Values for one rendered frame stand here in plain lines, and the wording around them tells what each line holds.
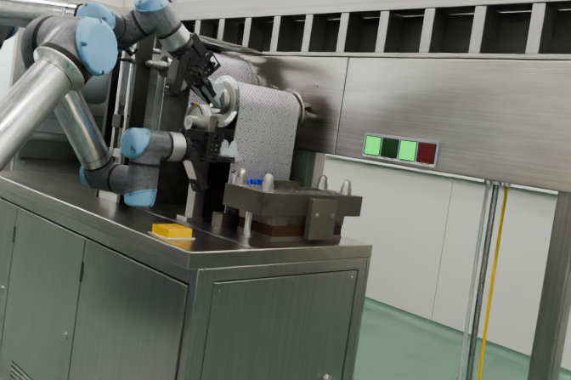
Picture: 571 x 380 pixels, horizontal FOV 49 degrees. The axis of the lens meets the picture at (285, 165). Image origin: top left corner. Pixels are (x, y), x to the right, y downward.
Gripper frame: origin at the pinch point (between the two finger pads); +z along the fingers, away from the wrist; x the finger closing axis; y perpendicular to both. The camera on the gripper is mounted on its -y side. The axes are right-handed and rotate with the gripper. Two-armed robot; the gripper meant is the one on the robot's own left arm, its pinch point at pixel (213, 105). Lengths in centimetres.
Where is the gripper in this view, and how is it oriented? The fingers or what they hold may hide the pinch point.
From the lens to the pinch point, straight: 175.6
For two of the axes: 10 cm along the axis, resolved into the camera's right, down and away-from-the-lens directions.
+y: 5.6, -7.2, 4.1
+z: 4.5, 6.8, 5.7
